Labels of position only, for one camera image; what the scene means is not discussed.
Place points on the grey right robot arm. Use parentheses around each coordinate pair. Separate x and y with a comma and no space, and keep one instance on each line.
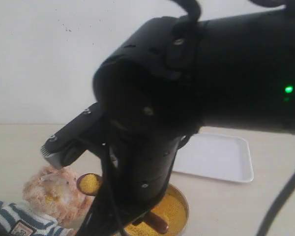
(249,68)

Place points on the steel bowl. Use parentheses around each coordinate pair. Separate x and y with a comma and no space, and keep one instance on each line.
(182,221)

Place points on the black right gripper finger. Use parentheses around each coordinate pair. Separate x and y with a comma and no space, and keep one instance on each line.
(103,217)

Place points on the white rectangular tray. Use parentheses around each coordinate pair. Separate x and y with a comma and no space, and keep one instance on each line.
(214,156)

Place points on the dark wooden spoon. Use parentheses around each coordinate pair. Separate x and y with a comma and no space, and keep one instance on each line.
(89,185)

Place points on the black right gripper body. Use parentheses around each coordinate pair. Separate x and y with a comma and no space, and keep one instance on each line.
(151,90)

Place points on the pink plush teddy bear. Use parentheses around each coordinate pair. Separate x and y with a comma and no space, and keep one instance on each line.
(50,204)

